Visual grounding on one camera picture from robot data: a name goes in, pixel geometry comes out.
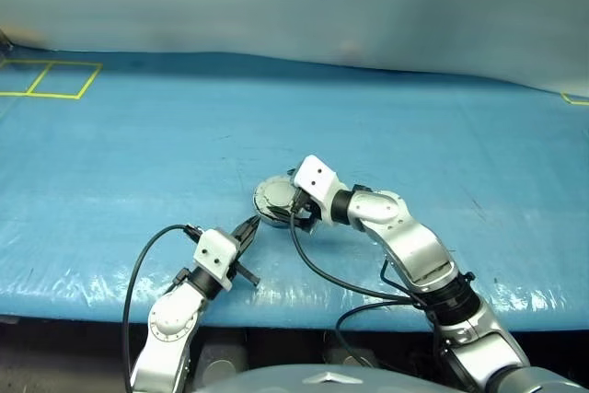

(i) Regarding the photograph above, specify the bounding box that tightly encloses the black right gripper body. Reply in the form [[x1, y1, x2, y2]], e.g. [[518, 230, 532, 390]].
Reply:
[[291, 187, 324, 234]]

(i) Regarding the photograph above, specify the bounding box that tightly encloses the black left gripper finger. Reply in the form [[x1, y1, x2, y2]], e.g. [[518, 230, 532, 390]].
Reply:
[[232, 215, 260, 252], [234, 263, 262, 288]]

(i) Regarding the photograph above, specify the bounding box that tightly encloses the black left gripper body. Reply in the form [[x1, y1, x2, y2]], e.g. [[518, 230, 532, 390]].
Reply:
[[227, 237, 246, 282]]

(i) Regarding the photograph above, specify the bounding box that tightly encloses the grey motor end cover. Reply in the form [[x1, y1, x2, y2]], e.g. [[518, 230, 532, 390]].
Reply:
[[251, 172, 301, 219]]

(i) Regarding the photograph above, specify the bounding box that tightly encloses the grey rounded block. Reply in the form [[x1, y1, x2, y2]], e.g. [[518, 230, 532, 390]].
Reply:
[[196, 341, 250, 380], [321, 344, 384, 369]]

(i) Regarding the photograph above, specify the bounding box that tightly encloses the silver robot torso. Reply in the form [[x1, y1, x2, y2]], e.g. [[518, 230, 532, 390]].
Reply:
[[197, 364, 406, 393]]

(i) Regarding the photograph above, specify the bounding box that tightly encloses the blue plastic table cover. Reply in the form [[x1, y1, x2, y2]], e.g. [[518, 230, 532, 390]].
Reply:
[[0, 45, 589, 333]]

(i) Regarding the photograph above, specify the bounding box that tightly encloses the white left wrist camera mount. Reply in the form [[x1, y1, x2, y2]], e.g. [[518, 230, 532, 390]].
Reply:
[[192, 227, 239, 292]]

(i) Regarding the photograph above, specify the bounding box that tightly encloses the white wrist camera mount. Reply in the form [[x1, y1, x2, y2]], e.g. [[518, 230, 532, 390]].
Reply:
[[292, 154, 350, 227], [192, 227, 239, 292]]

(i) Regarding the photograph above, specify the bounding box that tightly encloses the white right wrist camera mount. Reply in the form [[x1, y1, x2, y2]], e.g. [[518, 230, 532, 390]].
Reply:
[[292, 154, 350, 227]]

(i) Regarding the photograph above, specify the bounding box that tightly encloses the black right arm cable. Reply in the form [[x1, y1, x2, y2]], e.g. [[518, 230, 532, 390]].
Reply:
[[289, 199, 461, 369]]

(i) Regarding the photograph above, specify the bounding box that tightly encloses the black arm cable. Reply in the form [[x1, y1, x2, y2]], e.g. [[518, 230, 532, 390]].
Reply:
[[289, 199, 461, 369], [121, 224, 204, 393]]

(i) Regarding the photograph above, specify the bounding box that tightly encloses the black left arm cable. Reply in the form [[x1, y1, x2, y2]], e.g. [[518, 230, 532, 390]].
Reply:
[[121, 224, 204, 393]]

